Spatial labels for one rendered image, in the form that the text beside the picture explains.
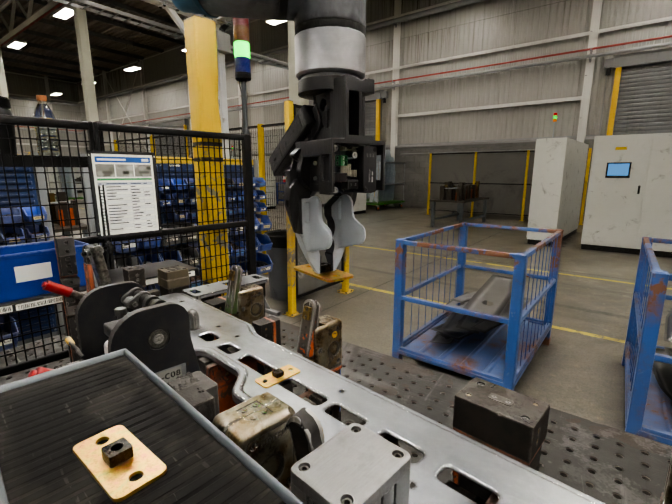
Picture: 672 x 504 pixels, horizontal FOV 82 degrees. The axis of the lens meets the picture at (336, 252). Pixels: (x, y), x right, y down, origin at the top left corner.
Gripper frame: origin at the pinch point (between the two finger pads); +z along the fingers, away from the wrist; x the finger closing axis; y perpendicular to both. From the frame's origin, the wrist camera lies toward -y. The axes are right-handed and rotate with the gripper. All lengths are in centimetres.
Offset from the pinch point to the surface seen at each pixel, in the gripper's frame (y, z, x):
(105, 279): -63, 14, -18
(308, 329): -29.2, 23.2, 15.8
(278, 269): -323, 92, 160
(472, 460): 12.8, 27.4, 15.4
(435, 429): 5.7, 27.4, 16.4
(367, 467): 15.0, 16.3, -5.2
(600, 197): -239, 36, 751
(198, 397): -7.6, 17.4, -14.0
